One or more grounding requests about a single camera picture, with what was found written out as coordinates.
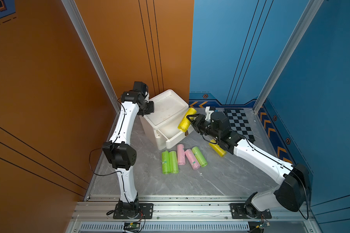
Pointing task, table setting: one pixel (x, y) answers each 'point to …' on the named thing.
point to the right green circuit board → (267, 224)
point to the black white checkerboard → (238, 122)
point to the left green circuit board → (134, 225)
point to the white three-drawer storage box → (161, 126)
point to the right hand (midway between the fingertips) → (187, 117)
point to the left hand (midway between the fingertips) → (151, 108)
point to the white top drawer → (175, 136)
